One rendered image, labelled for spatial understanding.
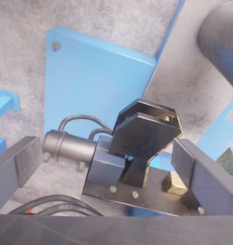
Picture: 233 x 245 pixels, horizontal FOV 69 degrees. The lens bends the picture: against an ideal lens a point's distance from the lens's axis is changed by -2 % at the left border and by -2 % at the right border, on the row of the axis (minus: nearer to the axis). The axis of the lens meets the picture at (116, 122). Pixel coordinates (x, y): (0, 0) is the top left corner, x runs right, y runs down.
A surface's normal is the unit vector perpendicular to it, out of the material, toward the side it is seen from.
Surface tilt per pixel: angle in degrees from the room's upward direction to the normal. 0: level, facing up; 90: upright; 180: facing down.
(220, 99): 0
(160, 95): 0
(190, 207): 90
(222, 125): 0
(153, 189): 90
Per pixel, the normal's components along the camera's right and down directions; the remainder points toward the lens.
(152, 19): -0.11, 0.62
